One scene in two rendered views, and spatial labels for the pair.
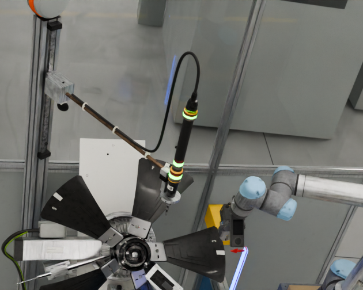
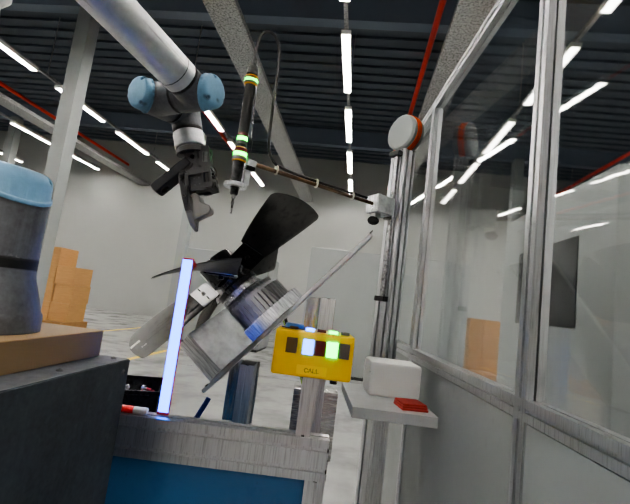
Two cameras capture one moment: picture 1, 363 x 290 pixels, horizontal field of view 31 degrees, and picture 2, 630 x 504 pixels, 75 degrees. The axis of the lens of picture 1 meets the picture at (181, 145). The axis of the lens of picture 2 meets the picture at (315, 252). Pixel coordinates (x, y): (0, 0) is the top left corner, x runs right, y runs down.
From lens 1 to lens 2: 3.19 m
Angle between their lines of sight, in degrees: 110
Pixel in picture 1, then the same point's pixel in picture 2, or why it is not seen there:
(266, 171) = not seen: outside the picture
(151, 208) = (258, 234)
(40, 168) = (380, 320)
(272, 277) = not seen: outside the picture
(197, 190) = (504, 467)
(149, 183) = (286, 225)
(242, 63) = (536, 110)
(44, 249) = not seen: hidden behind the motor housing
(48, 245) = not seen: hidden behind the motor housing
